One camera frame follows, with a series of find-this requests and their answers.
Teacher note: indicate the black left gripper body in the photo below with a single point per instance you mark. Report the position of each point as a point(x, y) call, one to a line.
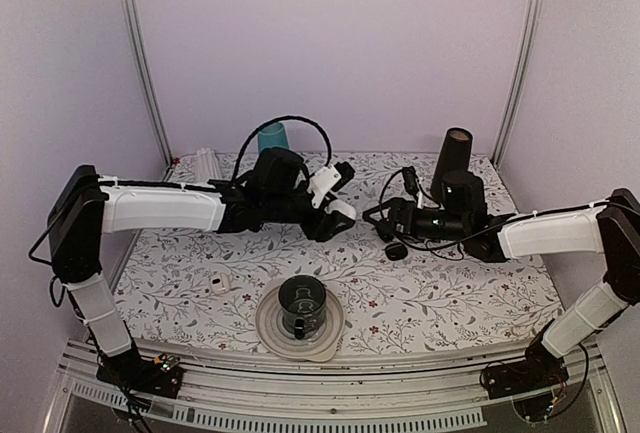
point(281, 211)

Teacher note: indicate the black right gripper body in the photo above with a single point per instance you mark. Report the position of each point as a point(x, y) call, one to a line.
point(452, 227)

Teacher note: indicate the white earbuds charging case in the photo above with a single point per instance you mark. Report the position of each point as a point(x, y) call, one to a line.
point(341, 207)

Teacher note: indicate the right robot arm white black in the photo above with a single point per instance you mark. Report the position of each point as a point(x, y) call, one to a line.
point(609, 227)

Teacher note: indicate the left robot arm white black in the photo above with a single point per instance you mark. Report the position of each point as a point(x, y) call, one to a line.
point(91, 206)

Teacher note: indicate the black earbud case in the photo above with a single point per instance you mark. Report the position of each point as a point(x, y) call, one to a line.
point(396, 252)

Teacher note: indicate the small white earbud case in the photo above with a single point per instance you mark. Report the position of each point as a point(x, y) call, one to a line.
point(219, 284)

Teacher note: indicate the black cylindrical object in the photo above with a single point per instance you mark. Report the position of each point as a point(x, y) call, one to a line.
point(384, 235)

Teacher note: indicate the teal plastic cup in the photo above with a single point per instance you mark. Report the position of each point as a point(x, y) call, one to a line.
point(272, 136)

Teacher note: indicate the dark brown plastic cup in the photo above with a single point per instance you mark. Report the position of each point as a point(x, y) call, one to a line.
point(454, 155)

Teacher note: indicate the white ribbed plastic object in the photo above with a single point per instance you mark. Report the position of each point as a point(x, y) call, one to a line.
point(206, 166)

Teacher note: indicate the dark green glass mug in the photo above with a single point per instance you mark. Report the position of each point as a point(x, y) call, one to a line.
point(303, 302)

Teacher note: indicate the beige round plate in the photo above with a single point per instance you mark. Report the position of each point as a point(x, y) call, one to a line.
point(319, 347)

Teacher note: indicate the white floral table mat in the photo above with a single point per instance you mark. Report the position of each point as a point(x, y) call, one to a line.
point(423, 303)

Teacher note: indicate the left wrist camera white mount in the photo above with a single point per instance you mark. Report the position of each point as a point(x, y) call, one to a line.
point(328, 179)

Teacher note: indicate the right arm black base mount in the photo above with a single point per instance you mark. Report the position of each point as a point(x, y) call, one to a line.
point(537, 370)

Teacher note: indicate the aluminium front rail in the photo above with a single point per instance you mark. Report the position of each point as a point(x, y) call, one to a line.
point(257, 392)

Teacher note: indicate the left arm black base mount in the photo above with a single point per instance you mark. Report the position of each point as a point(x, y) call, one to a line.
point(161, 376)

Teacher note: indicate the right aluminium frame post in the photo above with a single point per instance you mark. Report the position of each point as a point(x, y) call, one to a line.
point(505, 130)

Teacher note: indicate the aluminium frame post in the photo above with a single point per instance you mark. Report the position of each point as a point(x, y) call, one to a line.
point(133, 25)
point(505, 130)

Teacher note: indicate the left aluminium frame post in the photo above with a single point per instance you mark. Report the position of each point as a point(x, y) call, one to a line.
point(133, 25)

